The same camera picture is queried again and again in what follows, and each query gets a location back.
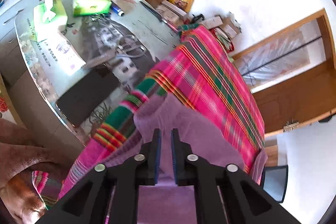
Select purple fleece garment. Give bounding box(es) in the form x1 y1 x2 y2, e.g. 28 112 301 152
99 93 268 224

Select black mesh office chair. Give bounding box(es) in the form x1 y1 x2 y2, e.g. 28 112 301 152
260 165 288 203

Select brown fuzzy blanket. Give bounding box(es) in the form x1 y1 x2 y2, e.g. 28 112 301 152
1 118 72 223

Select black smartphone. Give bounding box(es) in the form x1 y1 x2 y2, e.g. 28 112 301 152
56 65 120 128

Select pink plaid tablecloth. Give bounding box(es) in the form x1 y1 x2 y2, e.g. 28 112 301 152
32 27 266 207

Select plastic covered door screen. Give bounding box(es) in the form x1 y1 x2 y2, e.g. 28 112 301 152
232 8 335 93

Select metal scissors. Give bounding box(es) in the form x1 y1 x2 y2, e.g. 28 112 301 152
116 35 147 59

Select red basket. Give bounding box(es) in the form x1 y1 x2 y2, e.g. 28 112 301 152
210 27 235 53

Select glass top side table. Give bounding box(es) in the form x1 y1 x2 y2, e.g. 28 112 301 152
15 0 180 144

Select white green tissue pack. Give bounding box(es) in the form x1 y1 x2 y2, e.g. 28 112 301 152
33 0 68 42

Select blue lighter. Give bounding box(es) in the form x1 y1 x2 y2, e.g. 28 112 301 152
110 2 125 17

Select wooden board against wall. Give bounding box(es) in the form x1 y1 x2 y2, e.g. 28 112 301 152
265 145 278 167

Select wooden door with handle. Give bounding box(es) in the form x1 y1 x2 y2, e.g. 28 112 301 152
253 61 335 137

